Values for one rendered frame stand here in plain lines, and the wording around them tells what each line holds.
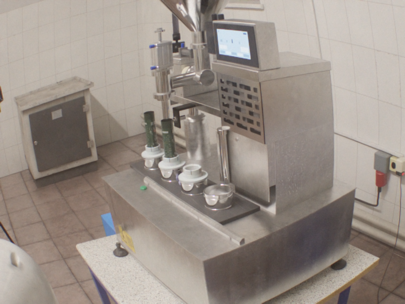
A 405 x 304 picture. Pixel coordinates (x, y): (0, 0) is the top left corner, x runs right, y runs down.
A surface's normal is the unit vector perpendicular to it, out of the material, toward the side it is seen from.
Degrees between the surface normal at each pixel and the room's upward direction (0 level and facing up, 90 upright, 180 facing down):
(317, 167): 90
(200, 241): 0
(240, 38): 90
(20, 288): 56
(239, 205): 0
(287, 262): 90
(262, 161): 90
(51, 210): 0
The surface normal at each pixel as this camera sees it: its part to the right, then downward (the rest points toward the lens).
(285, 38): -0.84, 0.25
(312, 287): -0.09, -0.94
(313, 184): 0.53, 0.24
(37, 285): 0.86, -0.45
